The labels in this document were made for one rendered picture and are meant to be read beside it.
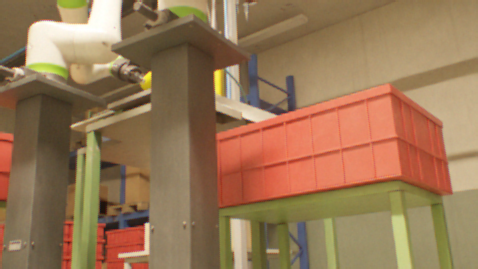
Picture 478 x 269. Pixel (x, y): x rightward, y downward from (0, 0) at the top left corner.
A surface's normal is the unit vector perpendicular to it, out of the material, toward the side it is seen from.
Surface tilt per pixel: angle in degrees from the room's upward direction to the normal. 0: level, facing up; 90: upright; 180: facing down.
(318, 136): 90
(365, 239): 90
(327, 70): 90
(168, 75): 90
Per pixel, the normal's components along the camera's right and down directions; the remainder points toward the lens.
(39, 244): 0.86, -0.18
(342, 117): -0.62, -0.20
